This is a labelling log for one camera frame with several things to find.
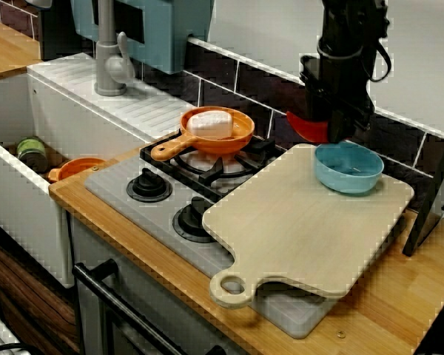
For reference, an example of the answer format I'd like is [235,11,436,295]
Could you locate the orange toy frying pan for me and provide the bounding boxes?
[149,105,256,160]

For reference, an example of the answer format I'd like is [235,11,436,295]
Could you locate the grey toy stove panel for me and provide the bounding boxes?
[84,146,337,340]

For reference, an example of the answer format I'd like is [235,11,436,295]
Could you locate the black stove knob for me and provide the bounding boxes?
[125,167,174,203]
[172,195,226,244]

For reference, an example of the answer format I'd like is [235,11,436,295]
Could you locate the white toy oven cabinet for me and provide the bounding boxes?
[64,214,245,355]

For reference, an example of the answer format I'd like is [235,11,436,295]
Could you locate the black oven door handle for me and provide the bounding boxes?
[72,258,226,355]

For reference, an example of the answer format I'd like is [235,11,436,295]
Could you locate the black cable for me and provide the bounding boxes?
[0,342,36,355]

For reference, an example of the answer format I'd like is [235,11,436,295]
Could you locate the black leaning panel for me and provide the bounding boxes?
[402,118,444,258]

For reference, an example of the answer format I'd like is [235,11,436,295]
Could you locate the light blue plastic bowl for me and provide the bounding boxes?
[314,143,385,196]

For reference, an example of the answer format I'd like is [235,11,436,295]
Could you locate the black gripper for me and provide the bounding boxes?
[298,47,377,144]

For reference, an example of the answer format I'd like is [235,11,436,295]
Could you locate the black burner grate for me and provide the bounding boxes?
[139,127,286,203]

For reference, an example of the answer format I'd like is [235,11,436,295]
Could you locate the white toy sink basin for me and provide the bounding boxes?
[0,51,186,289]

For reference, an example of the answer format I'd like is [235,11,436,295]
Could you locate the toy salmon sushi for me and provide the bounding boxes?
[186,109,234,141]

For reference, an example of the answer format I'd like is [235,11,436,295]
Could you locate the grey toy faucet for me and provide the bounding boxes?
[93,0,136,97]

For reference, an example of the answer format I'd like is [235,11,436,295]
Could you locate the red toy chili pepper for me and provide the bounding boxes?
[285,109,332,144]

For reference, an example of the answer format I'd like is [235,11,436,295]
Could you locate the orange toy pot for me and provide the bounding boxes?
[47,158,107,184]

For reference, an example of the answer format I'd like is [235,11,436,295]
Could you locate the light wooden cutting board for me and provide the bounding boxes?
[201,143,415,310]

